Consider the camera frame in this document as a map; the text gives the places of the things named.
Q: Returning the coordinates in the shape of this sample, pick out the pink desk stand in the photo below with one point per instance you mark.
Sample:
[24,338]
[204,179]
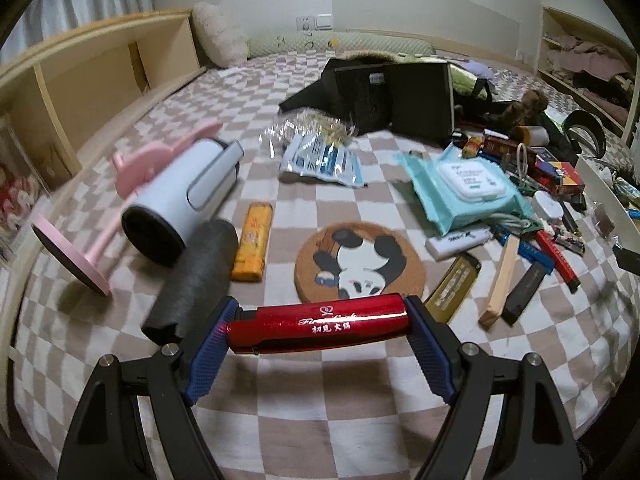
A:
[145,157]

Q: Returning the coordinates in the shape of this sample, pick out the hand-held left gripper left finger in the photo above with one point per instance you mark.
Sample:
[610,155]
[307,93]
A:
[210,360]

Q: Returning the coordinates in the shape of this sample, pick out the red printed box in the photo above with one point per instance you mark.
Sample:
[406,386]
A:
[562,175]

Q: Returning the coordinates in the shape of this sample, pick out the white curtain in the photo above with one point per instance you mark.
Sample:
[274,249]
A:
[80,0]

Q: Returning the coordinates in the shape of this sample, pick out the wooden bedside shelf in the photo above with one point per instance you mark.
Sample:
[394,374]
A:
[75,80]

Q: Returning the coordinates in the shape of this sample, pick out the gold lighter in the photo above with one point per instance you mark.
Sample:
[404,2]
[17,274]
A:
[452,290]

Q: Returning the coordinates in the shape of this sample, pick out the checkered bed sheet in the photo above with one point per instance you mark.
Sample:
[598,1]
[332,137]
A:
[165,105]

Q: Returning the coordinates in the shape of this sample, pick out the black folding fabric box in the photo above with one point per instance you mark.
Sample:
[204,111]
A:
[370,95]

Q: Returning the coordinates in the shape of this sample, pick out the red printed picture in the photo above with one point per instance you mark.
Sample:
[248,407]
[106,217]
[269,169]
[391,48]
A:
[17,195]

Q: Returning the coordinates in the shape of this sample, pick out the black headphones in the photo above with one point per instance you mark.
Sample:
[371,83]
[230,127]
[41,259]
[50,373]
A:
[587,132]

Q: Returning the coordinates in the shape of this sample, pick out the wooden open shelf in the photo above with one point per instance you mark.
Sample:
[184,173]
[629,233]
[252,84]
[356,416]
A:
[575,50]

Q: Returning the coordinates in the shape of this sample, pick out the pile of clothes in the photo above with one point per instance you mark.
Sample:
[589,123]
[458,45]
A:
[585,57]

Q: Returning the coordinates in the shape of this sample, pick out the fluffy white pillow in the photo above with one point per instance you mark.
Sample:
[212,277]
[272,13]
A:
[220,35]

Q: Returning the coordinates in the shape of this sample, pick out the teal wet wipes pack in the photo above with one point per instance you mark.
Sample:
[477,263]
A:
[465,190]

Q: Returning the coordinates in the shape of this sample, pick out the white container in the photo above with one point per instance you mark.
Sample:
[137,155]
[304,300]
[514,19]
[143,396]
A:
[600,190]

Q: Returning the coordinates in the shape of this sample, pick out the red metallic lighter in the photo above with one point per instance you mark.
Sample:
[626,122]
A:
[320,327]

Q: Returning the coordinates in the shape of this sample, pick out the blue and white packet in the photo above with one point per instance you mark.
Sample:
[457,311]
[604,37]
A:
[322,160]

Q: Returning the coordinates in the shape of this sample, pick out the slim red lighter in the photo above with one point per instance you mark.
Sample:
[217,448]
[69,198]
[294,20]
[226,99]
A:
[557,260]

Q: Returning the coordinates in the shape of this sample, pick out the white lighter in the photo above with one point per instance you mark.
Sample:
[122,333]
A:
[457,244]

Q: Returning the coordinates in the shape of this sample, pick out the clear plastic bag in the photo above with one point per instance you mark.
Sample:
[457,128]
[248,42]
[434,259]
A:
[295,127]

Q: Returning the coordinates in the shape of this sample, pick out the orange snack packet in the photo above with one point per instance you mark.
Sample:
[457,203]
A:
[252,245]

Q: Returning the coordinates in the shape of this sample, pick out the blue lighter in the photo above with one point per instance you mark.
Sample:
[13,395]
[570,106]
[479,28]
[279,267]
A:
[530,252]

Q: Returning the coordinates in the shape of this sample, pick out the dark red box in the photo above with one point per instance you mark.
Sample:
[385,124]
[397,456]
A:
[500,147]

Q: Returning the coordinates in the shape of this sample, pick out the orange and white cylinder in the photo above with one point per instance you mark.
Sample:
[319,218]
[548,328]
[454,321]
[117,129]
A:
[535,135]

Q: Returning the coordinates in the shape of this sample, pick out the black lighter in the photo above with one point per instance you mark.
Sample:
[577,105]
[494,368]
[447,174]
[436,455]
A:
[524,292]

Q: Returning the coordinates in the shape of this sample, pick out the dark grey foam roll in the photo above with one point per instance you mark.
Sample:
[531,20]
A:
[192,275]

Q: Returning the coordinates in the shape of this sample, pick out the white wall socket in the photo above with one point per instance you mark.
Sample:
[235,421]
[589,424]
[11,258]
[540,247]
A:
[314,22]

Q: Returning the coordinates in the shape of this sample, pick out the white cylindrical device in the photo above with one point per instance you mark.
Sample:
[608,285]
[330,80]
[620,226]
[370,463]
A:
[180,200]

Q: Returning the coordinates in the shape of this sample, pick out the long green bolster pillow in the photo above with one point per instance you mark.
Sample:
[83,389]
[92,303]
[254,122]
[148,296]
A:
[340,42]

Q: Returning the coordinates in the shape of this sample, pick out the brown teddy bear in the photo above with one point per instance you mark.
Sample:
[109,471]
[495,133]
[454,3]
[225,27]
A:
[525,105]

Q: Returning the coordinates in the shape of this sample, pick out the round panda coaster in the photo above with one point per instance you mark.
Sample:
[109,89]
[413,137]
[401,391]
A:
[360,260]

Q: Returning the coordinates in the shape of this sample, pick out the wooden stick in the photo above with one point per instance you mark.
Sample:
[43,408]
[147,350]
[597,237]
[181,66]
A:
[500,280]

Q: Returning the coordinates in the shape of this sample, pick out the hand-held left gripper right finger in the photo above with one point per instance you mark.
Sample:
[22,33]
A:
[431,360]

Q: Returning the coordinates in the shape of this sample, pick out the small white round case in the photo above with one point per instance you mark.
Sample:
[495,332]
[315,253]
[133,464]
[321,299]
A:
[546,205]

